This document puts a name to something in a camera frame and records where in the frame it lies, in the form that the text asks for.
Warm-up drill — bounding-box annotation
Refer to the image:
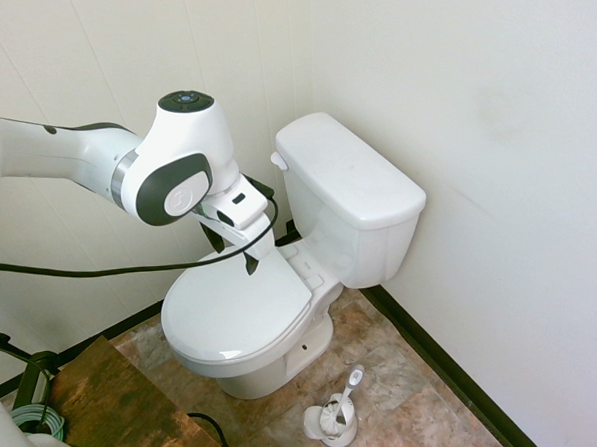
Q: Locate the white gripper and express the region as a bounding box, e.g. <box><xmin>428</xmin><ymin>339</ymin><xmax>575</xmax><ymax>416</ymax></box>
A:
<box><xmin>196</xmin><ymin>207</ymin><xmax>283</xmax><ymax>281</ymax></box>

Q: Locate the white toilet seat lid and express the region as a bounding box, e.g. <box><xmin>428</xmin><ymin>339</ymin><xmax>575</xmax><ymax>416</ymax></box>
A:
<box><xmin>157</xmin><ymin>245</ymin><xmax>318</xmax><ymax>365</ymax></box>

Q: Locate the white toilet tank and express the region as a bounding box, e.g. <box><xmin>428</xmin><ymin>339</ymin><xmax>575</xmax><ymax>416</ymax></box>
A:
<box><xmin>280</xmin><ymin>150</ymin><xmax>426</xmax><ymax>293</ymax></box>

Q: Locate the white toilet bowl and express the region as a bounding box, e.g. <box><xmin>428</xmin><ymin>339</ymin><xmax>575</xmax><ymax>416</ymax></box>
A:
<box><xmin>163</xmin><ymin>238</ymin><xmax>350</xmax><ymax>404</ymax></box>

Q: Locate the white toilet tank lid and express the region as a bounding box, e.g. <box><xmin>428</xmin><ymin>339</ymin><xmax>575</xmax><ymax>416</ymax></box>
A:
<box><xmin>272</xmin><ymin>106</ymin><xmax>429</xmax><ymax>237</ymax></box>

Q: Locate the white toilet brush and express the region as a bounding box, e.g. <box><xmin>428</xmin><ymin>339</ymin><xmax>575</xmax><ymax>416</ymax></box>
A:
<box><xmin>309</xmin><ymin>363</ymin><xmax>369</xmax><ymax>434</ymax></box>

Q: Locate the white toilet brush holder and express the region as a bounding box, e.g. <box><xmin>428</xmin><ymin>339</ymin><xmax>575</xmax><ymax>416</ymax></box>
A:
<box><xmin>300</xmin><ymin>390</ymin><xmax>362</xmax><ymax>447</ymax></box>

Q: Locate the black baseboard strip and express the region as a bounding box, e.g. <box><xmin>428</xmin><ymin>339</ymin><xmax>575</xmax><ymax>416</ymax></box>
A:
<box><xmin>358</xmin><ymin>275</ymin><xmax>543</xmax><ymax>447</ymax></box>
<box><xmin>0</xmin><ymin>307</ymin><xmax>169</xmax><ymax>400</ymax></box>

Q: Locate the brown wooden platform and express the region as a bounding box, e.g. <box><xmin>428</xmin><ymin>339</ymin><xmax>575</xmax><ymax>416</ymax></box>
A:
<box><xmin>43</xmin><ymin>327</ymin><xmax>264</xmax><ymax>447</ymax></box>

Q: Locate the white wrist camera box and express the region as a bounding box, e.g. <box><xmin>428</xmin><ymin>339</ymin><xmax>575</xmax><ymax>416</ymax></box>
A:
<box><xmin>203</xmin><ymin>173</ymin><xmax>273</xmax><ymax>231</ymax></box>

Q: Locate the long black camera cable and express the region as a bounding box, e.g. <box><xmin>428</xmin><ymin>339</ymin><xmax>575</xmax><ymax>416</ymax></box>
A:
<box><xmin>0</xmin><ymin>171</ymin><xmax>284</xmax><ymax>286</ymax></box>

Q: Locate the short black floor cable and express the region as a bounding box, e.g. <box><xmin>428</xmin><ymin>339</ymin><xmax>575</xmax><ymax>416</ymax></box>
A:
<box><xmin>186</xmin><ymin>408</ymin><xmax>262</xmax><ymax>447</ymax></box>

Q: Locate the black camera stand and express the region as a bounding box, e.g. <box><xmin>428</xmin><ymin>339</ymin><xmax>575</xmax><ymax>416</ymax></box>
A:
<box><xmin>0</xmin><ymin>324</ymin><xmax>65</xmax><ymax>416</ymax></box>

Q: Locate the coiled green cable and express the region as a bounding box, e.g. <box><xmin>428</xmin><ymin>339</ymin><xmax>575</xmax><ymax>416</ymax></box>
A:
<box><xmin>10</xmin><ymin>401</ymin><xmax>67</xmax><ymax>443</ymax></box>

